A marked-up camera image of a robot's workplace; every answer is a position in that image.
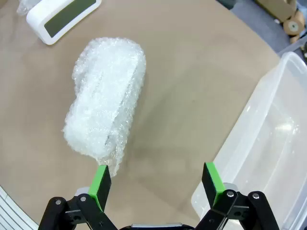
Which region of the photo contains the bubble-wrapped clock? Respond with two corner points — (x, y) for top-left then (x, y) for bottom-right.
(61, 37), (147, 178)

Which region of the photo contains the clear plastic container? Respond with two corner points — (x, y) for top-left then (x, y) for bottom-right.
(191, 51), (307, 230)

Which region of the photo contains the white digital clock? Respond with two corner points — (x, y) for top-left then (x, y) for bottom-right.
(25, 0), (103, 46)

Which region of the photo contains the brown cardboard box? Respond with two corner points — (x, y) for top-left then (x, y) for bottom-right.
(254, 0), (298, 23)

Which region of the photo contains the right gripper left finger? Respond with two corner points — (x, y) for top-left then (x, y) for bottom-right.
(38, 164), (120, 230)

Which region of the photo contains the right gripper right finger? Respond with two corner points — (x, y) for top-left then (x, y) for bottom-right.
(195, 162), (280, 230)

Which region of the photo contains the brown paper roll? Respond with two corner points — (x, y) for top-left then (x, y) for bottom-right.
(283, 11), (306, 36)

